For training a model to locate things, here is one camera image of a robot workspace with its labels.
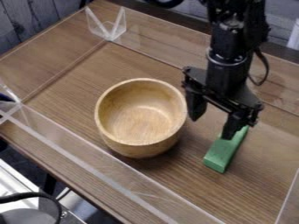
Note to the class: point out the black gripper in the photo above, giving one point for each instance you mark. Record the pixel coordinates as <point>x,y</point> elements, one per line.
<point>221,85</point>

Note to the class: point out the green rectangular block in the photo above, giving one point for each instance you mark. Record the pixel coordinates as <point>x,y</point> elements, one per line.
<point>222,151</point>

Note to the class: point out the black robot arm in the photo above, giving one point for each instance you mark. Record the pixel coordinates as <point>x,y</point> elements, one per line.
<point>240,30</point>

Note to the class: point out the brown wooden bowl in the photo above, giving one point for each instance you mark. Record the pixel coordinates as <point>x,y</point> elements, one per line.
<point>141,114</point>

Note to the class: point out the clear acrylic corner bracket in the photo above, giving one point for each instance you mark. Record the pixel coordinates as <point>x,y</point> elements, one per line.
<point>107,30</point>

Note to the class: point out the clear acrylic front wall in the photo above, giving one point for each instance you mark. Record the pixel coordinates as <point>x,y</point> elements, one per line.
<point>59,117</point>

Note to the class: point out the grey metal base plate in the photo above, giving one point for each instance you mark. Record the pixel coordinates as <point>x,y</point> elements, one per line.
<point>25,205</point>

